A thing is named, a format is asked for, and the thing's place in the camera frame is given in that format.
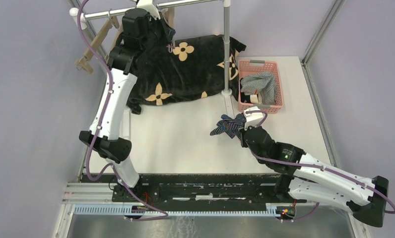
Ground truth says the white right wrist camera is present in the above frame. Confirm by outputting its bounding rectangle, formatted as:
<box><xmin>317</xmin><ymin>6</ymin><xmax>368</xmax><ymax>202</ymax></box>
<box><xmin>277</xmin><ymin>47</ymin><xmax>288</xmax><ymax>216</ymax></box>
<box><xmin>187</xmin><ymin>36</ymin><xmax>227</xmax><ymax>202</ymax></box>
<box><xmin>243</xmin><ymin>107</ymin><xmax>264</xmax><ymax>129</ymax></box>

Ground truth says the black floral blanket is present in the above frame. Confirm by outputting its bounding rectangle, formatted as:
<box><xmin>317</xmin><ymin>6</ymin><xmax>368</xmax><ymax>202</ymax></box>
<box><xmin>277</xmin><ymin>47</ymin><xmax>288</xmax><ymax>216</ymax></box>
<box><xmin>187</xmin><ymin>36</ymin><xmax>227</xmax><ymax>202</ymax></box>
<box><xmin>117</xmin><ymin>34</ymin><xmax>247</xmax><ymax>115</ymax></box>

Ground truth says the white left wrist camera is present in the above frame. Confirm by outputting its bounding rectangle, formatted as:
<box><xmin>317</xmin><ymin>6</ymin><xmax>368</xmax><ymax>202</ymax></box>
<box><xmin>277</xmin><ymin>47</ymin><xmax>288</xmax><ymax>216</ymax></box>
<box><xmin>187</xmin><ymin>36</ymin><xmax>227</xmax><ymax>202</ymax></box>
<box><xmin>136</xmin><ymin>0</ymin><xmax>161</xmax><ymax>20</ymax></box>

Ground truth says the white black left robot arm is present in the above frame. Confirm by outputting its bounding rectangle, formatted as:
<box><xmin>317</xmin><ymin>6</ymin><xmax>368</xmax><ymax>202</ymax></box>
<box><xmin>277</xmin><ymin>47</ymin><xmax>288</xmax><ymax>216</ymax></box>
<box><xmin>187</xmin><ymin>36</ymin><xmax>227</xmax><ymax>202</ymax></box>
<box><xmin>79</xmin><ymin>5</ymin><xmax>175</xmax><ymax>202</ymax></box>

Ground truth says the beige hanger with navy underwear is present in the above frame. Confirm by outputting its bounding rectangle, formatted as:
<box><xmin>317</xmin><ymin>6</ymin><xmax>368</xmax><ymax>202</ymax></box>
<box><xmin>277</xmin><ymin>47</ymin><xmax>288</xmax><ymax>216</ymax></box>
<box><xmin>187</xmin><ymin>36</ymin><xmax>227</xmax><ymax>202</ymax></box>
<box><xmin>163</xmin><ymin>7</ymin><xmax>175</xmax><ymax>53</ymax></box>

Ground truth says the grey white striped underwear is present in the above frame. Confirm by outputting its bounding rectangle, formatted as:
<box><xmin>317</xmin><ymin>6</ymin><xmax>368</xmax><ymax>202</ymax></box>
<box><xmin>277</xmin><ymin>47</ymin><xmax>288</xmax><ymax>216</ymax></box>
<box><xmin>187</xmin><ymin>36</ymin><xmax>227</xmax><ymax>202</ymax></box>
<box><xmin>240</xmin><ymin>71</ymin><xmax>277</xmax><ymax>105</ymax></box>

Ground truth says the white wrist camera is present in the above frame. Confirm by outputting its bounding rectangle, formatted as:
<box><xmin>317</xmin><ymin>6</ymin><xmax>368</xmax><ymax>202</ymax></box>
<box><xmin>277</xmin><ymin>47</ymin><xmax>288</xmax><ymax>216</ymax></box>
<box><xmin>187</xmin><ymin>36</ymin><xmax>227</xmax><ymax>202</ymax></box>
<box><xmin>136</xmin><ymin>0</ymin><xmax>161</xmax><ymax>20</ymax></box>
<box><xmin>243</xmin><ymin>107</ymin><xmax>264</xmax><ymax>129</ymax></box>

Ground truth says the navy striped underwear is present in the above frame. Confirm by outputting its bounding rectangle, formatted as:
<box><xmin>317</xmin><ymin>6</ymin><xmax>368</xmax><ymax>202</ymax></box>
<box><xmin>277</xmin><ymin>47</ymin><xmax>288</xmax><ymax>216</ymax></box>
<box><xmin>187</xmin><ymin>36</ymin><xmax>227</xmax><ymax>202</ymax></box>
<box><xmin>210</xmin><ymin>113</ymin><xmax>246</xmax><ymax>139</ymax></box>

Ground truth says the pink plastic basket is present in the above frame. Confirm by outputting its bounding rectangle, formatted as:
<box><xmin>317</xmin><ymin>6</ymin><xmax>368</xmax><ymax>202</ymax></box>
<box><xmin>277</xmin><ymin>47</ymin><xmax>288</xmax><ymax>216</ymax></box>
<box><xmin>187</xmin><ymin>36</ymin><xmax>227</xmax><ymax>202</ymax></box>
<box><xmin>238</xmin><ymin>59</ymin><xmax>284</xmax><ymax>114</ymax></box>

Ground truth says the light blue cable duct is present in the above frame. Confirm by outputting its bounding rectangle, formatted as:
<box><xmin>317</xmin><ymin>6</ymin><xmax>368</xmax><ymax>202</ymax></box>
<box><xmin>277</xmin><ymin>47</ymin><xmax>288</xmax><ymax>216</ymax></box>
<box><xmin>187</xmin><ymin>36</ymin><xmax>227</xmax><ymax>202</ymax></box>
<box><xmin>73</xmin><ymin>204</ymin><xmax>280</xmax><ymax>218</ymax></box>

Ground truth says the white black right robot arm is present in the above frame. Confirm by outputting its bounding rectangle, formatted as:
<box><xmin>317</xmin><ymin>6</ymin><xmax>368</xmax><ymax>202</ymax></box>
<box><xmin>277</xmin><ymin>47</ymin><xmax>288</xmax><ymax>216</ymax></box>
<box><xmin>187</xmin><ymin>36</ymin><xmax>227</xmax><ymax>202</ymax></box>
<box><xmin>239</xmin><ymin>126</ymin><xmax>389</xmax><ymax>228</ymax></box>

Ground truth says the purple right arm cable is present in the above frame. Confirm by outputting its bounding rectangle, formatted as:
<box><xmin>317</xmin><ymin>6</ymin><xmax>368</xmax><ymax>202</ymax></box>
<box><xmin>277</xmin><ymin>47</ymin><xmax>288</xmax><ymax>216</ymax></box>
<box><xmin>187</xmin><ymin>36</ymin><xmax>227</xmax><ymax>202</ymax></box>
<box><xmin>245</xmin><ymin>109</ymin><xmax>395</xmax><ymax>222</ymax></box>

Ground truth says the empty beige hanger far left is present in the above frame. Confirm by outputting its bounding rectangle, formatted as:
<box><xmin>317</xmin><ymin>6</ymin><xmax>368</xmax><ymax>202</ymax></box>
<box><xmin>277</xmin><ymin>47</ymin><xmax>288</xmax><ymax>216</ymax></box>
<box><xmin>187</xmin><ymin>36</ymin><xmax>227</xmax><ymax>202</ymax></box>
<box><xmin>74</xmin><ymin>16</ymin><xmax>120</xmax><ymax>74</ymax></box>

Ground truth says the silver white clothes rack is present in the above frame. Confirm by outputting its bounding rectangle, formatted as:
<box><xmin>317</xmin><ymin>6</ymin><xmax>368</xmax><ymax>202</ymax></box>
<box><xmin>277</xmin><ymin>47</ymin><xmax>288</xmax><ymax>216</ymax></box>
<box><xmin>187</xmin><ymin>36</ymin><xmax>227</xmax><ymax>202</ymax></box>
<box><xmin>68</xmin><ymin>0</ymin><xmax>238</xmax><ymax>142</ymax></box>

